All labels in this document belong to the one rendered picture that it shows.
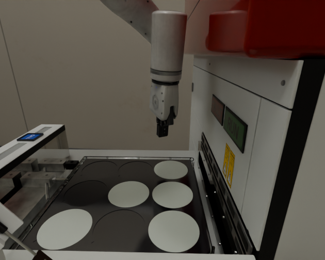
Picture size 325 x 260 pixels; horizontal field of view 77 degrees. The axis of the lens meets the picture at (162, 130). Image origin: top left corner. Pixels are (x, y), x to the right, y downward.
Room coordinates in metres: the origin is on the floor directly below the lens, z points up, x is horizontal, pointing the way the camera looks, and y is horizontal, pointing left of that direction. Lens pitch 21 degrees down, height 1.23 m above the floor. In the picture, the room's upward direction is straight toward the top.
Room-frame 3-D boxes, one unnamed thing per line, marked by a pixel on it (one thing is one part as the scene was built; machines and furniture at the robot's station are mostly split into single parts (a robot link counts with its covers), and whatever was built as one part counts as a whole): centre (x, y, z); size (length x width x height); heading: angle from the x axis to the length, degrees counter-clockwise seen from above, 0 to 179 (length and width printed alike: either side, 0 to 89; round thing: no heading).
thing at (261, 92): (0.60, -0.15, 1.02); 0.81 x 0.03 x 0.40; 179
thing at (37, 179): (0.48, 0.35, 0.89); 0.08 x 0.03 x 0.03; 89
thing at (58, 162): (0.56, 0.34, 0.89); 0.08 x 0.03 x 0.03; 89
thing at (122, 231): (0.42, 0.08, 0.90); 0.34 x 0.34 x 0.01; 89
